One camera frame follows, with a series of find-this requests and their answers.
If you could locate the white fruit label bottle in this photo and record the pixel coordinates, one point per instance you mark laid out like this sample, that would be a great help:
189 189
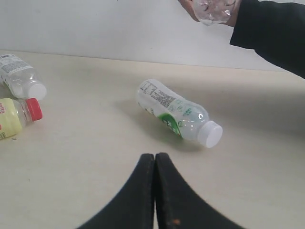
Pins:
22 79

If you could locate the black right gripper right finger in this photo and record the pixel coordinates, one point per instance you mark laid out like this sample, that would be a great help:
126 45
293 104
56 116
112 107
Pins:
178 206

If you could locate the clear cola bottle red label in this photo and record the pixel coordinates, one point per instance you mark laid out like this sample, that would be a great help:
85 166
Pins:
210 12

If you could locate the person's open hand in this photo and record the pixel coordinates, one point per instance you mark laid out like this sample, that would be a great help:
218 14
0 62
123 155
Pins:
188 6

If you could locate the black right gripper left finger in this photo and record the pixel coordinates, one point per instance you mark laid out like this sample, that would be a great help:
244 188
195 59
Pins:
133 205

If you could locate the white green label bottle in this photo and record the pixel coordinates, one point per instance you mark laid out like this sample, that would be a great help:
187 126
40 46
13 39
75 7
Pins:
186 119

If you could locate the yellow bottle red cap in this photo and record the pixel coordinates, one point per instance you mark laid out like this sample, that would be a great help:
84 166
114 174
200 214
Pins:
17 114

